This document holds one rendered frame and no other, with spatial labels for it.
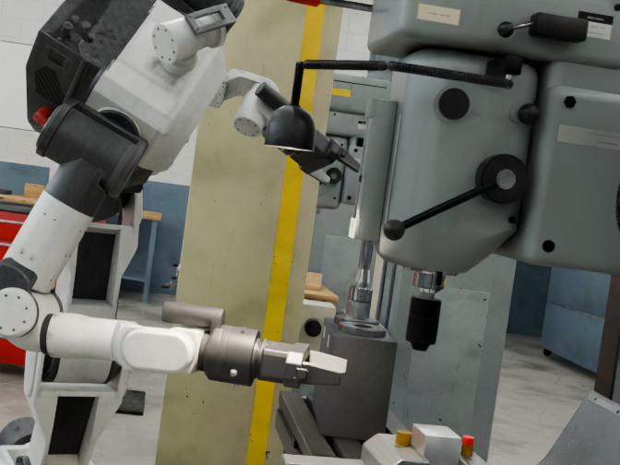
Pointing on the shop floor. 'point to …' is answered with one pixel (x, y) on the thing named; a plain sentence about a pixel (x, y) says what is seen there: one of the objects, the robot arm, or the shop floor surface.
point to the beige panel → (248, 237)
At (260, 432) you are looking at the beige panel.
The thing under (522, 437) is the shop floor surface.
